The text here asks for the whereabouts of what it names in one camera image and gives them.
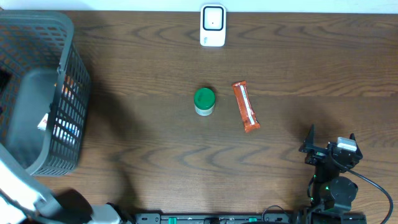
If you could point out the white Panadol box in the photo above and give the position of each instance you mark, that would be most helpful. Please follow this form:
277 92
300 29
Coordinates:
65 131

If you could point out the red Top chocolate bar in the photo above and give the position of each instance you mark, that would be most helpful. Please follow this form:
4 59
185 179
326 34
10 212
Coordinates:
247 113

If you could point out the grey plastic basket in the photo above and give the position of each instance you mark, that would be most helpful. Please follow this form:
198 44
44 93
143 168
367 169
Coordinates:
45 90

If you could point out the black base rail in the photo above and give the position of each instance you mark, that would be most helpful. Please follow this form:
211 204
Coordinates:
268 218

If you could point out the small orange box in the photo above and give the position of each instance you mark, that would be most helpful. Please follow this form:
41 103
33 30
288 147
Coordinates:
69 88

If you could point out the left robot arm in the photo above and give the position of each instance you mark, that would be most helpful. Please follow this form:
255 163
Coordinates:
25 200

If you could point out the green lid jar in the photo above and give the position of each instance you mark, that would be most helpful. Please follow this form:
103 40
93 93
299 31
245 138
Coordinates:
204 101

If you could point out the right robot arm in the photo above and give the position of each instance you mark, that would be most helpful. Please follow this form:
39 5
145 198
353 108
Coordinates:
331 194

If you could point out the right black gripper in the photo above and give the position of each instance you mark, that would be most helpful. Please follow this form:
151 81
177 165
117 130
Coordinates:
316 155

